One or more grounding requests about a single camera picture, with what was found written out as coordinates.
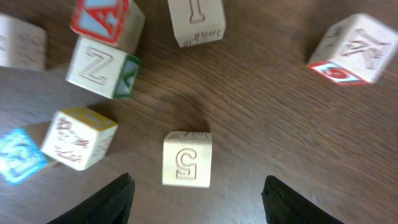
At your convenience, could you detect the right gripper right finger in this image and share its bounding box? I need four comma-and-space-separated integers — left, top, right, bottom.
261, 175, 344, 224

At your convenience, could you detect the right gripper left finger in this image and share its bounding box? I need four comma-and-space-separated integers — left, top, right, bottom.
49, 172, 135, 224

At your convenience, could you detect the block 5 with green side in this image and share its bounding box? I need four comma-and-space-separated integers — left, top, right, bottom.
162, 131, 212, 188

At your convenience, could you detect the block with animal drawing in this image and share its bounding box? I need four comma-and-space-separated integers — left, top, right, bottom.
40, 108, 118, 171

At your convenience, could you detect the blue 5 block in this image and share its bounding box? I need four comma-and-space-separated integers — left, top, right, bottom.
1, 128, 47, 184

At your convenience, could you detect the block Z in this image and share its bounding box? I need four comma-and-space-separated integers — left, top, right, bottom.
66, 36, 141, 99

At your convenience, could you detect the block with red bottom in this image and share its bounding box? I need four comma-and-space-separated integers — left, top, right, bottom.
307, 13, 397, 85

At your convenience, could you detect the red A block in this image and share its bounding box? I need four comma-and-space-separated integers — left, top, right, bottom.
70, 0, 146, 54

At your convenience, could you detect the block Y with blue side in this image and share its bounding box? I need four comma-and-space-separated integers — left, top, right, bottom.
1, 13, 47, 71

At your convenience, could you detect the block I with green R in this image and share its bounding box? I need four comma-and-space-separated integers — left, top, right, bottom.
168, 0, 226, 48

